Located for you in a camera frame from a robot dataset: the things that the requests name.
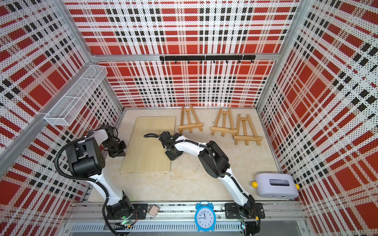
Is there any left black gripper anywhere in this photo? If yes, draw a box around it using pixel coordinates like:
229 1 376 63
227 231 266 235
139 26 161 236
102 138 128 157

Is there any wooden board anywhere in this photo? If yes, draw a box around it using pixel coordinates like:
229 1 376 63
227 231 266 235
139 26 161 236
120 116 176 174

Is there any small wooden easel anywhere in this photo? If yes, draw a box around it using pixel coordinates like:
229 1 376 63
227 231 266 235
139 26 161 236
233 114 263 146

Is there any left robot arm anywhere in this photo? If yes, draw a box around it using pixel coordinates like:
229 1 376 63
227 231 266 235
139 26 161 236
53 125 135 219

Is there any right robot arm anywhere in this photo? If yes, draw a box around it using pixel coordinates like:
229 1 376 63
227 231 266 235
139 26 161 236
143 131 261 221

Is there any small brown square block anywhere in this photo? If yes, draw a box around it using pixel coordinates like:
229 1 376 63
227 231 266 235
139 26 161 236
147 205 160 217

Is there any blue alarm clock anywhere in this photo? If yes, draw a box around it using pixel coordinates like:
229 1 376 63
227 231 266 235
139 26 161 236
195 201 217 232

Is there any lavender toaster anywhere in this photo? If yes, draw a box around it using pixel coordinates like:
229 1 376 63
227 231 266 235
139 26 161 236
252 173 300 199

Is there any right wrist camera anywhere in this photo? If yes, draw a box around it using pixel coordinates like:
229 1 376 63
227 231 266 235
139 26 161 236
158 131 182 149

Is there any white wire mesh basket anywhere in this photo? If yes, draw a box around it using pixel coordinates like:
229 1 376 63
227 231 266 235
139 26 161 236
44 65 108 126

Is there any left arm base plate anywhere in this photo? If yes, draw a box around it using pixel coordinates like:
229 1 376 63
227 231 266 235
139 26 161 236
107 204 148 220

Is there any black hook rail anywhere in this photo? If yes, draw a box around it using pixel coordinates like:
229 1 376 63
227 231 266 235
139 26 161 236
159 55 257 63

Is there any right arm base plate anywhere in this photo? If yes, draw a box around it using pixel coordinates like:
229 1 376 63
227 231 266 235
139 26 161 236
224 203 265 219

